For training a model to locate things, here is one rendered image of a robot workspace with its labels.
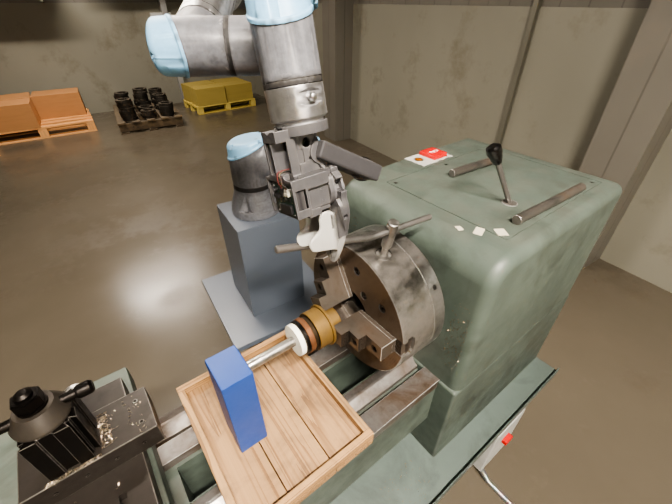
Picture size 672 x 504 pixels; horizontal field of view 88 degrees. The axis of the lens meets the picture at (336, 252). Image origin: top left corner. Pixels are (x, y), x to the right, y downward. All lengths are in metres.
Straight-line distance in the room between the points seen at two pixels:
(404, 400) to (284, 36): 0.78
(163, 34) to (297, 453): 0.76
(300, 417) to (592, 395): 1.75
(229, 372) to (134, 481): 0.24
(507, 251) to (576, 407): 1.58
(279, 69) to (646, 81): 2.54
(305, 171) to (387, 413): 0.62
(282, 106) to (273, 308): 0.92
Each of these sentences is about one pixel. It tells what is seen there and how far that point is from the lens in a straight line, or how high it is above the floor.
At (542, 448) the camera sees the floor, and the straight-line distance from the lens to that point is 2.04.
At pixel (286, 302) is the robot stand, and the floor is 0.75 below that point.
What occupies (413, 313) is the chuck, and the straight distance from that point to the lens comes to 0.70.
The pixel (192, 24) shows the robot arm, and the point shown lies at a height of 1.62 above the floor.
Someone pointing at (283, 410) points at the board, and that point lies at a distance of 0.88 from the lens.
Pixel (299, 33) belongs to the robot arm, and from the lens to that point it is 0.46.
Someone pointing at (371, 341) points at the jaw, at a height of 1.10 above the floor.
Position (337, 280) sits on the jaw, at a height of 1.16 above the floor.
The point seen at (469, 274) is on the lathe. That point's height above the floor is 1.21.
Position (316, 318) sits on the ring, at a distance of 0.72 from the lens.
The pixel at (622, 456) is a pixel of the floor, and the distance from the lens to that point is 2.20.
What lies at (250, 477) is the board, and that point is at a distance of 0.83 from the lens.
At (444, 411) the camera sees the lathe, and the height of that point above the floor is 0.78.
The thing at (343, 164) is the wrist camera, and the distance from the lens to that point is 0.50.
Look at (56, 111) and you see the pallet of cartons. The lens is 7.20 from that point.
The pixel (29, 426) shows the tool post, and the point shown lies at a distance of 0.72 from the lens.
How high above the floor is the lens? 1.65
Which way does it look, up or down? 36 degrees down
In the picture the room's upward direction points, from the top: straight up
